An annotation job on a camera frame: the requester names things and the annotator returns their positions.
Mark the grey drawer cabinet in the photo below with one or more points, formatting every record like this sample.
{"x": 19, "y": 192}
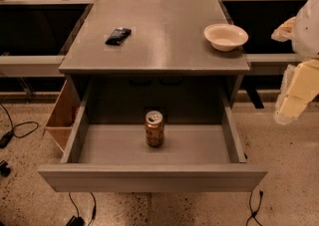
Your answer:
{"x": 167, "y": 45}

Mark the black plug left floor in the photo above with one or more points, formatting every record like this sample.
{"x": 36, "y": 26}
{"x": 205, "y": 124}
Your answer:
{"x": 4, "y": 169}

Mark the white bowl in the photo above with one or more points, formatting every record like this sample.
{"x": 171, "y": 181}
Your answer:
{"x": 225, "y": 37}

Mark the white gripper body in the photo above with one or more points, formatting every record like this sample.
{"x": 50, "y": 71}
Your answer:
{"x": 308, "y": 34}

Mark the open grey top drawer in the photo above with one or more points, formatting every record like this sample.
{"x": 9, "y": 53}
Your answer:
{"x": 107, "y": 150}

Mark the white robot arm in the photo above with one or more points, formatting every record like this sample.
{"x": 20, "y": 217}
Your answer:
{"x": 305, "y": 33}

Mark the orange soda can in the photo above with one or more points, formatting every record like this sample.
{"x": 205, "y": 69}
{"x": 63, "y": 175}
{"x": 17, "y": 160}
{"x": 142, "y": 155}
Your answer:
{"x": 154, "y": 128}

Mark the black snack packet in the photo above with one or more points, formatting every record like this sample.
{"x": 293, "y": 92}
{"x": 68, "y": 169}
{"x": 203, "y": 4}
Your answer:
{"x": 118, "y": 36}

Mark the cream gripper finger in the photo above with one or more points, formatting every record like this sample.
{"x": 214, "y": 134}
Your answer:
{"x": 284, "y": 32}
{"x": 288, "y": 108}

